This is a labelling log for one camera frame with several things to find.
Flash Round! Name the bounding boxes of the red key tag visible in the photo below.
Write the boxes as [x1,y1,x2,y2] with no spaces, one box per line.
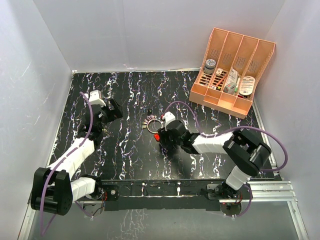
[154,133,160,142]

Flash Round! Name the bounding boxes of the silver metal keyring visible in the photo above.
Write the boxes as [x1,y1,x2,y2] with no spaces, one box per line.
[146,119,163,134]

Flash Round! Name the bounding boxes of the bunch of small keys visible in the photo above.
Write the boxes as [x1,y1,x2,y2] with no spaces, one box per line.
[141,114,154,129]

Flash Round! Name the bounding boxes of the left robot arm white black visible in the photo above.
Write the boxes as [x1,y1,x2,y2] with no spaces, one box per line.
[30,95,123,216]

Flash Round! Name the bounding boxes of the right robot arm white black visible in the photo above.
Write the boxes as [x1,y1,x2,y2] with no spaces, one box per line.
[154,120,272,199]

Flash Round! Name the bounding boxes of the black marble pattern mat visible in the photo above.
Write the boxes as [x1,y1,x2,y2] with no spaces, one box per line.
[50,71,260,180]

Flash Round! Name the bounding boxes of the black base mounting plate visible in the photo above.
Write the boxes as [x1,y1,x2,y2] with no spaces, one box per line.
[99,179,254,213]

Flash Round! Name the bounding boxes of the grey green small box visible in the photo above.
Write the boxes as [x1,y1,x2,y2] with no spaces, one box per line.
[223,83,237,95]

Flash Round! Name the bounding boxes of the orange plastic file organizer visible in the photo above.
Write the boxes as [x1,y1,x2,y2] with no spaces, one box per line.
[189,27,276,119]

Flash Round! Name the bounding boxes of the grey round jar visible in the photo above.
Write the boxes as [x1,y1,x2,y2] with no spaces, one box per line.
[203,58,217,75]

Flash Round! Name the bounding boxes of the orange pen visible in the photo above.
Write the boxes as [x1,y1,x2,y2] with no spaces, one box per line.
[214,75,228,87]

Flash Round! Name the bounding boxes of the small white card box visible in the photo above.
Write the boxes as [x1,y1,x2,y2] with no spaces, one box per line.
[215,68,223,76]

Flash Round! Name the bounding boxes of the white paper packets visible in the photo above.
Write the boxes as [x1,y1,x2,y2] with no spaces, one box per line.
[226,68,239,84]

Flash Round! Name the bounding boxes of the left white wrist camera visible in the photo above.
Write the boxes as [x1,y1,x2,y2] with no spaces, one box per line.
[88,90,106,107]

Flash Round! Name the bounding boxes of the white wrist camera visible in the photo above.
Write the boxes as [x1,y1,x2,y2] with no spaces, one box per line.
[88,90,106,107]
[161,111,176,128]

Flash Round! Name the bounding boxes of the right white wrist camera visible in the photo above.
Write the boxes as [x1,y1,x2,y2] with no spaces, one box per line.
[161,111,176,128]

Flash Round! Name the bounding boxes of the aluminium frame rail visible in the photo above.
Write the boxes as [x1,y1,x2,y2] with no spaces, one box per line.
[249,181,297,202]

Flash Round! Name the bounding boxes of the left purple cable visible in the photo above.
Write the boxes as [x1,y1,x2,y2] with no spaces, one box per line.
[39,91,97,236]

